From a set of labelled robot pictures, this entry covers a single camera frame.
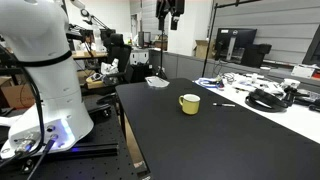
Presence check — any thin black stand pole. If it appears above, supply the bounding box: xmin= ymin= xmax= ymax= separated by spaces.
xmin=201 ymin=0 xmax=263 ymax=78

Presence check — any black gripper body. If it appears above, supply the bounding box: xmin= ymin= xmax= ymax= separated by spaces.
xmin=155 ymin=0 xmax=186 ymax=18

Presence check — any black box device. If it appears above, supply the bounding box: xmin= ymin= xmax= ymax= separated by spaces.
xmin=240 ymin=43 xmax=273 ymax=69

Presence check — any white label sign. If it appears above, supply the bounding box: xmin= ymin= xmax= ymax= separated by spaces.
xmin=290 ymin=64 xmax=316 ymax=80

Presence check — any seated person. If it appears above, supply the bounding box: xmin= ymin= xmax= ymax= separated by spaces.
xmin=79 ymin=33 xmax=98 ymax=53

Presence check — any brown cardboard box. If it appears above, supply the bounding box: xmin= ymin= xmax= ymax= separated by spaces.
xmin=0 ymin=76 xmax=36 ymax=110

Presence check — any yellow enamel cup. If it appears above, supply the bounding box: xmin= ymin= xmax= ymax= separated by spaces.
xmin=178 ymin=93 xmax=202 ymax=116

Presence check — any black aluminium rail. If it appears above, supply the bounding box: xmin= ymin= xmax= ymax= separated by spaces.
xmin=68 ymin=142 xmax=119 ymax=158

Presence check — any open cardboard box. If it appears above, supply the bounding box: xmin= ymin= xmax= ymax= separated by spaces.
xmin=193 ymin=39 xmax=218 ymax=60

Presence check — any white plastic bag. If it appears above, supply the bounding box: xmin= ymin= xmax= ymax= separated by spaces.
xmin=100 ymin=58 xmax=120 ymax=76

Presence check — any small white box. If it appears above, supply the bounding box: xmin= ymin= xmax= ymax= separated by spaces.
xmin=283 ymin=78 xmax=301 ymax=89

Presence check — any black Dell monitor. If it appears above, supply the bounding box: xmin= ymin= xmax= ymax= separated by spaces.
xmin=214 ymin=27 xmax=258 ymax=64

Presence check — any wooden desk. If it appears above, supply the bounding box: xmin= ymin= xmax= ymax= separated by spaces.
xmin=71 ymin=49 xmax=109 ymax=60

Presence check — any silver metal mounting plate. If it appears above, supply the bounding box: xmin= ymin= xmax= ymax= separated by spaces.
xmin=145 ymin=75 xmax=170 ymax=89

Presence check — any black and silver pen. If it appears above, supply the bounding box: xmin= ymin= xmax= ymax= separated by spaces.
xmin=212 ymin=102 xmax=237 ymax=108

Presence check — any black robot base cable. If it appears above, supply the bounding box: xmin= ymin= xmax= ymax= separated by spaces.
xmin=26 ymin=136 xmax=58 ymax=180
xmin=0 ymin=64 xmax=46 ymax=168

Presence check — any dark monitor edge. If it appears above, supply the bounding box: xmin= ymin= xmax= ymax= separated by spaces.
xmin=301 ymin=23 xmax=320 ymax=66

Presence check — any white parts tray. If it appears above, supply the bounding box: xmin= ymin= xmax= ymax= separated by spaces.
xmin=229 ymin=73 xmax=284 ymax=96

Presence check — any black optical breadboard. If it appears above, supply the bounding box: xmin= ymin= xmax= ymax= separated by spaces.
xmin=0 ymin=96 xmax=151 ymax=180

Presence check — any black tripod pole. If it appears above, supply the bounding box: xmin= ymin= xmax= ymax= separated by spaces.
xmin=155 ymin=29 xmax=169 ymax=80

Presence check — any black device with cables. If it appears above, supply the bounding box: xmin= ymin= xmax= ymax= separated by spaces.
xmin=283 ymin=85 xmax=320 ymax=113

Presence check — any blue cable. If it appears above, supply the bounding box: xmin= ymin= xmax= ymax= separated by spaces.
xmin=194 ymin=77 xmax=225 ymax=90

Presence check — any black office chair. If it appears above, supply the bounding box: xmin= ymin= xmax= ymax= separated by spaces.
xmin=96 ymin=33 xmax=134 ymax=104

